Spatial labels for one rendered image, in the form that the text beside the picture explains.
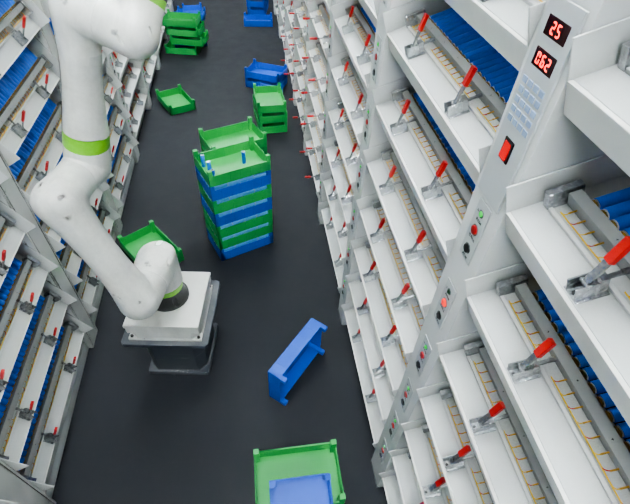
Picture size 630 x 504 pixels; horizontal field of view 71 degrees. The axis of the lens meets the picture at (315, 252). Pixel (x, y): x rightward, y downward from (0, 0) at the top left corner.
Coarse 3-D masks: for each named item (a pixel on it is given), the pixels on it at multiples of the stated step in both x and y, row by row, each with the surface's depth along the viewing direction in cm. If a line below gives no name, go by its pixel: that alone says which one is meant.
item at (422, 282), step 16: (384, 144) 136; (368, 160) 140; (384, 176) 134; (384, 208) 125; (400, 208) 123; (400, 224) 119; (400, 240) 116; (432, 256) 109; (416, 272) 108; (416, 288) 105; (432, 288) 103
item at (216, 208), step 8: (200, 184) 214; (200, 192) 217; (256, 192) 211; (264, 192) 214; (208, 200) 208; (232, 200) 207; (240, 200) 209; (248, 200) 212; (256, 200) 215; (216, 208) 205; (224, 208) 207; (232, 208) 210
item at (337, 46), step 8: (336, 0) 170; (344, 0) 170; (336, 32) 178; (336, 40) 180; (328, 48) 190; (336, 48) 183; (344, 48) 183; (328, 56) 192; (328, 64) 193; (328, 88) 197; (336, 88) 195; (328, 96) 198; (336, 96) 198; (328, 120) 206; (328, 128) 209; (328, 136) 212; (328, 160) 222; (320, 168) 236; (328, 168) 226; (320, 176) 238; (320, 200) 244; (320, 216) 249
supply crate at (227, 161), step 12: (240, 144) 212; (252, 144) 214; (204, 156) 206; (216, 156) 210; (228, 156) 212; (240, 156) 213; (252, 156) 213; (264, 156) 207; (204, 168) 205; (216, 168) 205; (228, 168) 205; (240, 168) 197; (252, 168) 201; (264, 168) 204; (216, 180) 194; (228, 180) 198
